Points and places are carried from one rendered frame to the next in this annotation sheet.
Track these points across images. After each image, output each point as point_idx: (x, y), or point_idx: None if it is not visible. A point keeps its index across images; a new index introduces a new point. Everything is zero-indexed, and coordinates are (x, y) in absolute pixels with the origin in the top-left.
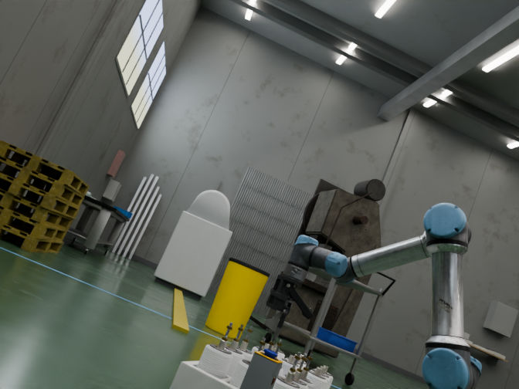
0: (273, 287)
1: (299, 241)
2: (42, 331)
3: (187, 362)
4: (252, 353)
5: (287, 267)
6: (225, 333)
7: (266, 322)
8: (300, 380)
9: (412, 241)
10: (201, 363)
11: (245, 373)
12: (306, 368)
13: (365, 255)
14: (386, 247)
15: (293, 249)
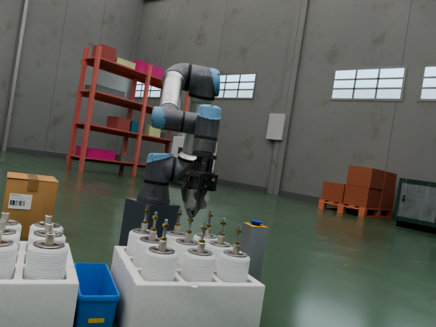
0: (209, 170)
1: (220, 116)
2: None
3: (256, 284)
4: (63, 259)
5: (215, 145)
6: (239, 237)
7: (205, 205)
8: (169, 231)
9: (181, 84)
10: (247, 275)
11: (265, 243)
12: (147, 220)
13: (180, 103)
14: (179, 91)
15: (217, 124)
